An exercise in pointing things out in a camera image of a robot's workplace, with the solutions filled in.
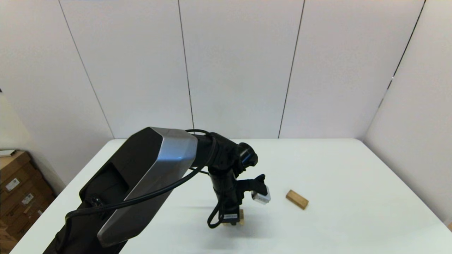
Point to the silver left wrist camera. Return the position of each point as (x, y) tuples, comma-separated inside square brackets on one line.
[(261, 197)]

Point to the flat white object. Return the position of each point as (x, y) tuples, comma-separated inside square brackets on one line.
[(7, 152)]

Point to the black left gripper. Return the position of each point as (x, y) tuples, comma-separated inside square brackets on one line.
[(227, 194)]

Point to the rectangular wooden building block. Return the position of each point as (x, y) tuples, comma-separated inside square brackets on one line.
[(297, 199)]

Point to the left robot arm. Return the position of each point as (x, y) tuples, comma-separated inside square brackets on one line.
[(148, 165)]

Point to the large labelled cardboard box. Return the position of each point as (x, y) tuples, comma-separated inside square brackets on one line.
[(17, 197)]

